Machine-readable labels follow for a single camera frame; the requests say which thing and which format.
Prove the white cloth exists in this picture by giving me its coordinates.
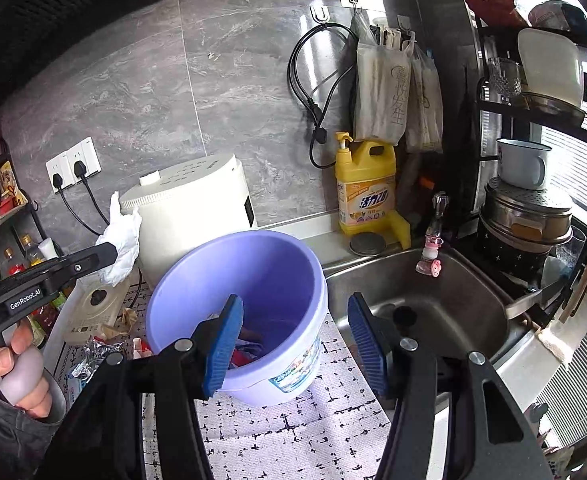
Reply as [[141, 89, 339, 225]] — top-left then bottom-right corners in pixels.
[[537, 305, 587, 367]]

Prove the large plastic chopstick bag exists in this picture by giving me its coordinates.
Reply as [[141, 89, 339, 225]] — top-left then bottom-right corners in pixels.
[[351, 10, 414, 147]]

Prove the red handle oil bottle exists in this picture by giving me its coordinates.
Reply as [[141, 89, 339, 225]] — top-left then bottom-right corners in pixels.
[[2, 247, 25, 281]]

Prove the black range hood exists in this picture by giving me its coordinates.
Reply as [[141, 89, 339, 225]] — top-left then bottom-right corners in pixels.
[[0, 0, 223, 111]]

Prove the white enamel mug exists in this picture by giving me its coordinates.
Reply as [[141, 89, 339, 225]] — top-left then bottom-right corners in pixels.
[[496, 138, 553, 191]]

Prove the dark red bag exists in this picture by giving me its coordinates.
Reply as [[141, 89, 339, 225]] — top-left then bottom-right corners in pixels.
[[465, 0, 529, 31]]

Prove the white tissue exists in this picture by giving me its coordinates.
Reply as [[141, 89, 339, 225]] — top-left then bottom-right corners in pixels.
[[96, 191, 143, 286]]

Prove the black metal spice rack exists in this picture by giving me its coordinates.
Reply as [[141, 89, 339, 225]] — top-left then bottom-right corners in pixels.
[[0, 155, 64, 261]]

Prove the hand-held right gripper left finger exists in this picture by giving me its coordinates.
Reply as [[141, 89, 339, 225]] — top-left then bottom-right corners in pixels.
[[34, 294, 244, 480]]

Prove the person's left forearm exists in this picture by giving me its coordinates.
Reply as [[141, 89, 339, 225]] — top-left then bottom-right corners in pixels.
[[0, 375, 69, 480]]

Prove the purple plastic bucket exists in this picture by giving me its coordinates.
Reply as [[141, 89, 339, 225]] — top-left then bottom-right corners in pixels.
[[146, 230, 329, 407]]

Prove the black appliance cable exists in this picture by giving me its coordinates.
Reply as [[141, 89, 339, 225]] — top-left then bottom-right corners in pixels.
[[81, 176, 110, 224], [56, 186, 105, 237]]

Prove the yellow detergent bottle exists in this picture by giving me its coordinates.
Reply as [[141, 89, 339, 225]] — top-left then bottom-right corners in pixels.
[[334, 131, 411, 251]]

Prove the orange snack packet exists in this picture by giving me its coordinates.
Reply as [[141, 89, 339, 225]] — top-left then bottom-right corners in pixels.
[[0, 160, 28, 209]]

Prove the black dish rack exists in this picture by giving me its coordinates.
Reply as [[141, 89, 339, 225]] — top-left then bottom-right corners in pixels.
[[466, 0, 587, 326]]

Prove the black patterned bowl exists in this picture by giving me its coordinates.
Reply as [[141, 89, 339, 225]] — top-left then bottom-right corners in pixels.
[[476, 220, 551, 277]]

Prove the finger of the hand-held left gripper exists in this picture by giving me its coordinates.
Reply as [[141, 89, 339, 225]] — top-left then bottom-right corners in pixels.
[[34, 241, 119, 291]]

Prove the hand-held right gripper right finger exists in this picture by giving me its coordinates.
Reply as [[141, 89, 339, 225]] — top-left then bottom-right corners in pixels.
[[347, 292, 557, 480]]

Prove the white wall socket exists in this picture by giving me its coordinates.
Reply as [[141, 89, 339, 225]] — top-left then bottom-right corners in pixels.
[[46, 152, 73, 193], [66, 136, 98, 182]]

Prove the stainless steamer pot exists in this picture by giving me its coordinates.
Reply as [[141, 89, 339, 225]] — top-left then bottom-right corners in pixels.
[[478, 176, 574, 261]]

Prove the patterned white table mat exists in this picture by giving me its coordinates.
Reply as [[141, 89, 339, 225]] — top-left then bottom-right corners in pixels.
[[54, 280, 399, 480]]

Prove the cream kettle base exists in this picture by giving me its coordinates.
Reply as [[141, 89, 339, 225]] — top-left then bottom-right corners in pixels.
[[64, 280, 132, 346]]

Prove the round metal lid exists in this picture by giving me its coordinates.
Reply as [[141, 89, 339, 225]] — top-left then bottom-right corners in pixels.
[[349, 232, 387, 257]]

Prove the yellow cap bottle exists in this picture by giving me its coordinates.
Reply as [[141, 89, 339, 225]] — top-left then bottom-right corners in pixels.
[[22, 232, 45, 267]]

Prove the faucet with pink filter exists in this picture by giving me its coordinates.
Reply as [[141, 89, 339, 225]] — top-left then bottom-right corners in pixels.
[[416, 191, 449, 278]]

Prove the silver foil wrapper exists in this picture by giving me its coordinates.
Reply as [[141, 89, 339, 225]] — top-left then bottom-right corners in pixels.
[[71, 337, 124, 382]]

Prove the white rice cooker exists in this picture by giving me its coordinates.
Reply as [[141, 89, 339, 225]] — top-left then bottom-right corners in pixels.
[[118, 154, 259, 291]]

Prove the clear glass goblet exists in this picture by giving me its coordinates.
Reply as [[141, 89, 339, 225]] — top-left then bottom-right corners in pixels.
[[487, 56, 523, 104]]

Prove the brown paper wrapper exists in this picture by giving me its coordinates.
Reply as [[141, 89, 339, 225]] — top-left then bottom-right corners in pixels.
[[101, 307, 139, 343]]

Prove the metal bowl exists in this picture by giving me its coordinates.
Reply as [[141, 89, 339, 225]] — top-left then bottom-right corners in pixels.
[[521, 91, 587, 128]]

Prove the hanging black power cable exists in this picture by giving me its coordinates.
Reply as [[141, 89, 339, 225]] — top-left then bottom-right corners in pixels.
[[288, 24, 357, 168]]

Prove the stainless steel sink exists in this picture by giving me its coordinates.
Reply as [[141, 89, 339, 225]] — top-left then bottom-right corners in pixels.
[[321, 245, 539, 376]]

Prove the window blind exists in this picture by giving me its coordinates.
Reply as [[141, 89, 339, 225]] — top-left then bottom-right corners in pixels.
[[541, 125, 587, 213]]

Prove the red white wrapper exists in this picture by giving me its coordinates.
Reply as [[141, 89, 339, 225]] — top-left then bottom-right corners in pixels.
[[230, 327, 274, 370]]

